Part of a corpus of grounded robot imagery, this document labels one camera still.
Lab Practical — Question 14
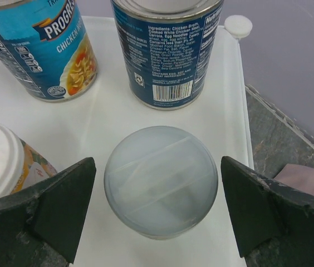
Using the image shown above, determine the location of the yellow labelled can white lid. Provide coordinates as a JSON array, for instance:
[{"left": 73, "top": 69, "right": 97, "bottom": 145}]
[{"left": 0, "top": 125, "right": 57, "bottom": 197}]

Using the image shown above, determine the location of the white plastic cube cabinet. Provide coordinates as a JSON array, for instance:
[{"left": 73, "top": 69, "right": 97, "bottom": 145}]
[{"left": 0, "top": 16, "right": 253, "bottom": 266}]

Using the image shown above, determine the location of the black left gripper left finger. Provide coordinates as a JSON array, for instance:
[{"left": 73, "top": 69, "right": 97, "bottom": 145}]
[{"left": 0, "top": 157, "right": 96, "bottom": 266}]

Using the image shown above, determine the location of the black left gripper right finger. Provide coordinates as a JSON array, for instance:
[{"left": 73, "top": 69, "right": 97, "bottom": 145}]
[{"left": 221, "top": 156, "right": 314, "bottom": 266}]

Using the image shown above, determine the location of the green labelled can white lid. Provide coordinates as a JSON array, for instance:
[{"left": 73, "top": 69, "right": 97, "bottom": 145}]
[{"left": 104, "top": 126, "right": 218, "bottom": 240}]

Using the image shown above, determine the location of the mauve pink cloth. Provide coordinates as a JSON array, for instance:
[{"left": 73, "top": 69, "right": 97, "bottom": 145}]
[{"left": 274, "top": 164, "right": 314, "bottom": 196}]

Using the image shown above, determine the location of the aluminium frame rail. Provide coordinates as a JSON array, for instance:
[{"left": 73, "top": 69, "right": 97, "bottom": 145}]
[{"left": 244, "top": 85, "right": 314, "bottom": 165}]

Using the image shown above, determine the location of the blue chicken noodle soup can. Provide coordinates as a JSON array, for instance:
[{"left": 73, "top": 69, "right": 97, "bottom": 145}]
[{"left": 0, "top": 0, "right": 98, "bottom": 102}]

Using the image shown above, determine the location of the blue labelled open-top can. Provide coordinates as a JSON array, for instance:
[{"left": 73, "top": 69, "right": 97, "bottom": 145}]
[{"left": 111, "top": 1, "right": 224, "bottom": 110}]

